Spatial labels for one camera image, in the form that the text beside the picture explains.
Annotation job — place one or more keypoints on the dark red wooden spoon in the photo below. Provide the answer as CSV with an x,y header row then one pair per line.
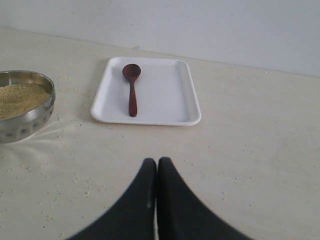
x,y
131,72

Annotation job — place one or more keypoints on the yellow millet grains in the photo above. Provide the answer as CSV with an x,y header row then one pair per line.
x,y
21,98

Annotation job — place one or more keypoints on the white plastic tray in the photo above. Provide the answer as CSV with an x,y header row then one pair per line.
x,y
165,93

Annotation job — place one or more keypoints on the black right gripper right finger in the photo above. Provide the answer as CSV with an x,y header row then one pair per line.
x,y
180,213

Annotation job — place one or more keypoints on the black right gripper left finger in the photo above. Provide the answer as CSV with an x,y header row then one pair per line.
x,y
132,216

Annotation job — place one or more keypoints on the stainless steel bowl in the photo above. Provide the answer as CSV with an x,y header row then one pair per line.
x,y
23,126

